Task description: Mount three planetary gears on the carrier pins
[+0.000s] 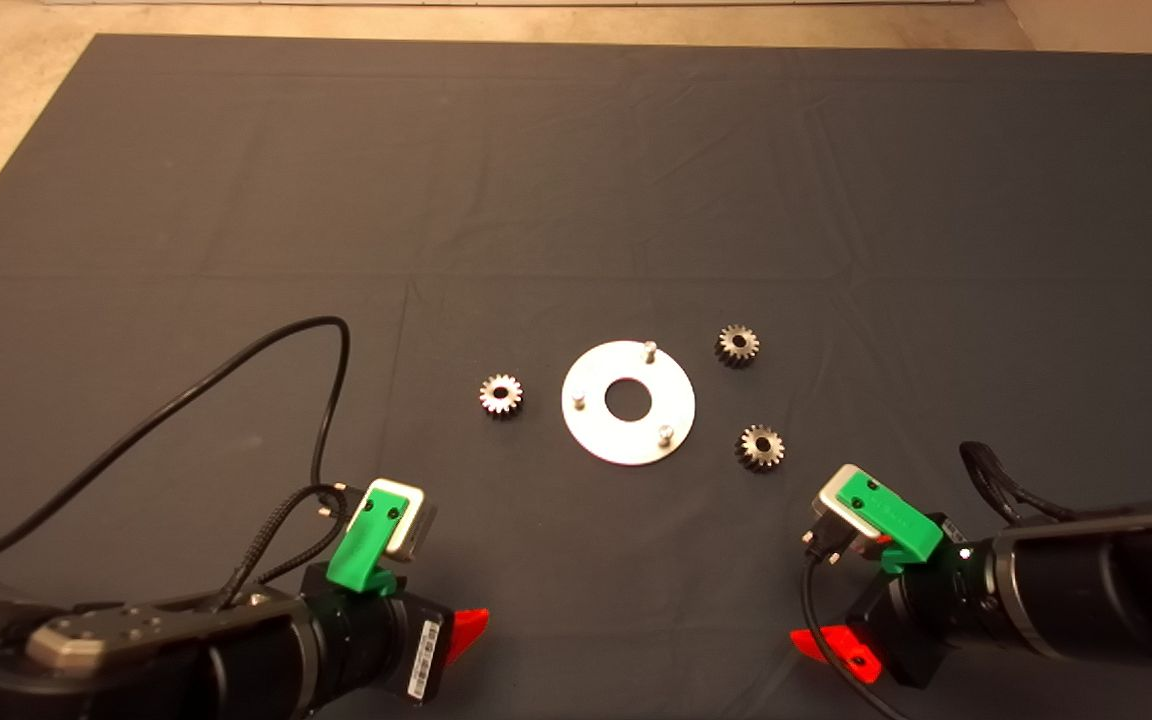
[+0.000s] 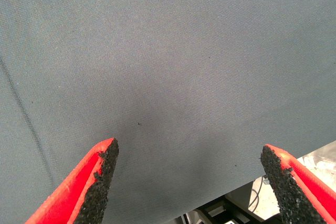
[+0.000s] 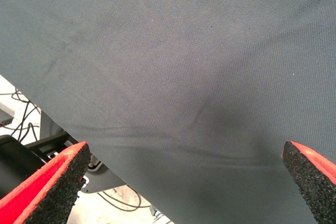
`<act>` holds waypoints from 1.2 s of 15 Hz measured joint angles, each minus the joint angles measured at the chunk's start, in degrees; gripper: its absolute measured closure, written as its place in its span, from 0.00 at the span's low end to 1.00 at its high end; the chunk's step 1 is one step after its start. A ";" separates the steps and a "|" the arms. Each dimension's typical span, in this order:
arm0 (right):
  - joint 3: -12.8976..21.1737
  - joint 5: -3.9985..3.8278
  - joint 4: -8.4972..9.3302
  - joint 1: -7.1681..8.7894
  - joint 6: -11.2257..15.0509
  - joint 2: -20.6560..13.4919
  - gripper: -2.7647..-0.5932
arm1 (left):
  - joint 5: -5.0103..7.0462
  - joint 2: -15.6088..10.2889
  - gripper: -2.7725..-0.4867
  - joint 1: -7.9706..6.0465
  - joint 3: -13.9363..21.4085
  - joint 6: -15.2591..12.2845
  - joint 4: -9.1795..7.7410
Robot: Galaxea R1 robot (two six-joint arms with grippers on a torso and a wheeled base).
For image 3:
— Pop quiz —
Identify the thin black floor cable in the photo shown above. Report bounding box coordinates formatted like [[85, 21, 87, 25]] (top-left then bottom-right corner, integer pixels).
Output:
[[0, 89, 42, 143], [96, 184, 152, 212]]

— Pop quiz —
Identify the small grey floor box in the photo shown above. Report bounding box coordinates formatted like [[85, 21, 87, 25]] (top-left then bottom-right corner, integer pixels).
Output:
[[0, 108, 17, 126]]

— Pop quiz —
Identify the small metal bracket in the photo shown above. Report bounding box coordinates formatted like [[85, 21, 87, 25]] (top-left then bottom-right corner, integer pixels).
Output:
[[149, 204, 171, 224]]

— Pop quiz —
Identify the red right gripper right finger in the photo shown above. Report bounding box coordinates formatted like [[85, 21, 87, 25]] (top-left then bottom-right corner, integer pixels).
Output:
[[281, 140, 336, 224]]

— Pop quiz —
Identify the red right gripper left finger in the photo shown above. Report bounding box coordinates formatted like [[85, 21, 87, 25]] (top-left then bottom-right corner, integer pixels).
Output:
[[0, 141, 91, 224]]

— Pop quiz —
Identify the dark grey table cloth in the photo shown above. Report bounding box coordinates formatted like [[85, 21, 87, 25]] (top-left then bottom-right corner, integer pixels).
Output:
[[0, 0, 336, 224]]

